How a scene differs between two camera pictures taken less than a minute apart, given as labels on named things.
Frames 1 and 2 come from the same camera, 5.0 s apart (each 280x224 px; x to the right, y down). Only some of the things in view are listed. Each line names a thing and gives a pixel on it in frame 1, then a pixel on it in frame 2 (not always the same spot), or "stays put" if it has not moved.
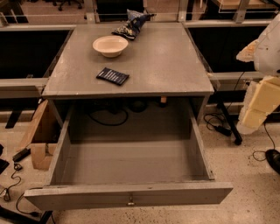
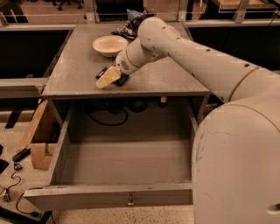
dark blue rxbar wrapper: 114,76 stays put
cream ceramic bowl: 109,45 stays put
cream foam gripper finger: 247,54 to 127,61
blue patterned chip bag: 133,25 stays put
